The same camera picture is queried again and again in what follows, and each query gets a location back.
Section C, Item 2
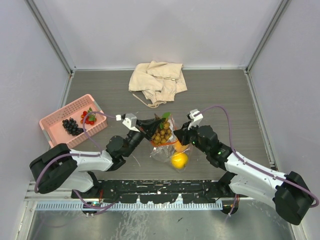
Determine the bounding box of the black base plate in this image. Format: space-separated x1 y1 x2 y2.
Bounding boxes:
79 179 235 204

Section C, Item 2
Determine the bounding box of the pink plastic basket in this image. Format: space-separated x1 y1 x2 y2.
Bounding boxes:
38 93 108 149

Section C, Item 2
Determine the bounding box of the aluminium frame rail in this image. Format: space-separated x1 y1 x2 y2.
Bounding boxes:
24 181 72 201

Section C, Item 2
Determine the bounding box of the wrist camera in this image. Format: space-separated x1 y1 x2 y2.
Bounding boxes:
115 113 139 132
187 109 204 130

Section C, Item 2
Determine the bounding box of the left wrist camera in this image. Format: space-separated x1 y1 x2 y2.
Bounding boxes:
115 113 139 132

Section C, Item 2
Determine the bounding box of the beige cloth drawstring bag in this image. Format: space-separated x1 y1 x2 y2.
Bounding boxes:
128 60 188 109

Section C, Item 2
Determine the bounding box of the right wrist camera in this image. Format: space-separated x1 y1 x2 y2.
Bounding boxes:
187 109 204 130

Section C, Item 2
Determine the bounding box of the fake lemon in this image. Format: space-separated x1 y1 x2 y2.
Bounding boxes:
171 152 189 169

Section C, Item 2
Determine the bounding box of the clear zip top bag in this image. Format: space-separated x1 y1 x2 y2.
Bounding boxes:
150 114 193 173

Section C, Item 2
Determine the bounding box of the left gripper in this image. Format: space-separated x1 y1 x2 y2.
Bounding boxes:
123 117 161 158

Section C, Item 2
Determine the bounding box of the grey slotted cable duct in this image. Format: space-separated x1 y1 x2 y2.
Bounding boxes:
35 200 223 211

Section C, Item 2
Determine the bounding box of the fake brown longan bunch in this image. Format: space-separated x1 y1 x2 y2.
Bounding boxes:
151 112 174 147

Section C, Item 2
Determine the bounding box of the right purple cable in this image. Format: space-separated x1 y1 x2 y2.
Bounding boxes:
194 104 320 216

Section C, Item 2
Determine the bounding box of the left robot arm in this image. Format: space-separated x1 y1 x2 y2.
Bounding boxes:
29 113 164 198

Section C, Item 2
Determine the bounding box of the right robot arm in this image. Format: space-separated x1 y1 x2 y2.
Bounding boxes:
173 125 320 225

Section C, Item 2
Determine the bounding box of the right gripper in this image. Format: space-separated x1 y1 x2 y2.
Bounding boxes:
173 120 210 155

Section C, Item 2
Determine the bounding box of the fake orange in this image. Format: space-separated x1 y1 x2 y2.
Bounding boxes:
173 141 189 153

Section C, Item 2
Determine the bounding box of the fake black grape bunch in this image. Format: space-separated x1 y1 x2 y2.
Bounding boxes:
62 118 84 136

